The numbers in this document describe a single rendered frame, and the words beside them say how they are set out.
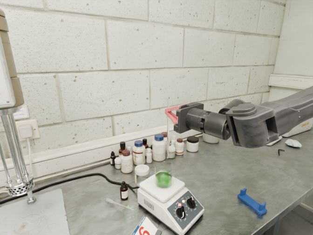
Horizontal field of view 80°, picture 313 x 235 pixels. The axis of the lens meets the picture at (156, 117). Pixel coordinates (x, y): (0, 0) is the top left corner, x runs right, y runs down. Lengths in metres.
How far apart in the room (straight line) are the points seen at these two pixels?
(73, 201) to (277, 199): 0.76
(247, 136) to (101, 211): 0.55
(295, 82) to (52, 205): 1.75
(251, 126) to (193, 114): 0.15
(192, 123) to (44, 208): 0.59
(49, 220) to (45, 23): 0.71
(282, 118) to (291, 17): 1.56
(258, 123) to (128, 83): 0.71
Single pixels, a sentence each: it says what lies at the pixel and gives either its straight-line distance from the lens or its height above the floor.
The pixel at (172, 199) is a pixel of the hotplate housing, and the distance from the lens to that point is 0.66.
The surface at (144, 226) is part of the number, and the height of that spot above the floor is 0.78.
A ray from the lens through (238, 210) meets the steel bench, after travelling 0.78.
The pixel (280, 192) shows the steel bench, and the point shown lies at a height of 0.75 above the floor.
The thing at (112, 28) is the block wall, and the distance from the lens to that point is 0.96.
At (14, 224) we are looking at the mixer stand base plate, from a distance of 0.81.
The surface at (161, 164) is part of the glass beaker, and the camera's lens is 0.68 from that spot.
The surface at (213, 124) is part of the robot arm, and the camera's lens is 0.44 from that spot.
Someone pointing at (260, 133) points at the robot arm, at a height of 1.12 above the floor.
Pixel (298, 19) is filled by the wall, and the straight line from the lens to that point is 1.92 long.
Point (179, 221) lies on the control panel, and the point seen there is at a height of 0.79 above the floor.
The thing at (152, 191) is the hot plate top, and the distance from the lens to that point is 0.66.
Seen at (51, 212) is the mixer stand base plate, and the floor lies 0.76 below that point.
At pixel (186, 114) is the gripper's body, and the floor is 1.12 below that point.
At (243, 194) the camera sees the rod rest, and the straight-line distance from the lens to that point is 0.83.
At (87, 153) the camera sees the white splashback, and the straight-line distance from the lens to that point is 0.97.
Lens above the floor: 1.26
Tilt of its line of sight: 18 degrees down
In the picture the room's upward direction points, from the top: straight up
